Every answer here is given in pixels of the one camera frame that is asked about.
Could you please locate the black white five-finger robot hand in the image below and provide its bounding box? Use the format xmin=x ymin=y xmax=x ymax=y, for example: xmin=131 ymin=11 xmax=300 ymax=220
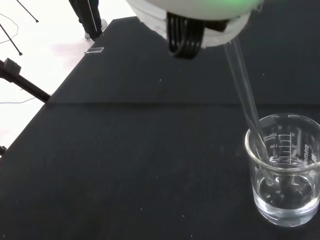
xmin=124 ymin=0 xmax=265 ymax=60

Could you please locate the clear cloth clip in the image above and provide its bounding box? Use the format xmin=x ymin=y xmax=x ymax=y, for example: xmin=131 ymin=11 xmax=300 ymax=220
xmin=84 ymin=45 xmax=105 ymax=55

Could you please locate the person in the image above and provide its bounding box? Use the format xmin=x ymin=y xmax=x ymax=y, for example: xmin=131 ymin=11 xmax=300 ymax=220
xmin=67 ymin=0 xmax=108 ymax=41

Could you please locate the black bench cloth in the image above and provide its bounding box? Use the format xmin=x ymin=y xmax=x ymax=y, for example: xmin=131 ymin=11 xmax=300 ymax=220
xmin=0 ymin=0 xmax=320 ymax=240

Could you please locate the thick black tripod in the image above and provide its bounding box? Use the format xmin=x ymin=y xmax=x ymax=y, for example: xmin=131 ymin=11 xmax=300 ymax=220
xmin=0 ymin=57 xmax=52 ymax=104

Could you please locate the thin black tripod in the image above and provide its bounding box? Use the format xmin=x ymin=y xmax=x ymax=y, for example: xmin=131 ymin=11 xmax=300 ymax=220
xmin=0 ymin=0 xmax=40 ymax=56

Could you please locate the clear glass beaker with water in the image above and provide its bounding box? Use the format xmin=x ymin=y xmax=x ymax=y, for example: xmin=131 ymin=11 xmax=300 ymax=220
xmin=244 ymin=112 xmax=320 ymax=228

